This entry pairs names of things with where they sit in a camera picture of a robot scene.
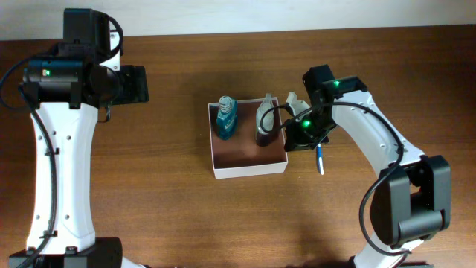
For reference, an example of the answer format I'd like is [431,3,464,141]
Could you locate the blue white toothbrush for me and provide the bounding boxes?
[316,144,324,175]

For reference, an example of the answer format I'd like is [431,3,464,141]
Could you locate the teal mouthwash bottle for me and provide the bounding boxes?
[216,95,237,140]

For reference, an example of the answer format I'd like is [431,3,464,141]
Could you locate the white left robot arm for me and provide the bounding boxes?
[8,30,148,267]

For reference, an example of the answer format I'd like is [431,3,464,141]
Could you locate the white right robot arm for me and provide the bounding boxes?
[284,65,451,267]

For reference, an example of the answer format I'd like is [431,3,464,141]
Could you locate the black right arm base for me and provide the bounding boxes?
[346,257,434,268]

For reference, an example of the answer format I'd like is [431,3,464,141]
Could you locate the clear spray bottle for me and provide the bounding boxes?
[255,93,277,147]

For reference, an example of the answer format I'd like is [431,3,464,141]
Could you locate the white cardboard box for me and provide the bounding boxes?
[208,98,288,179]

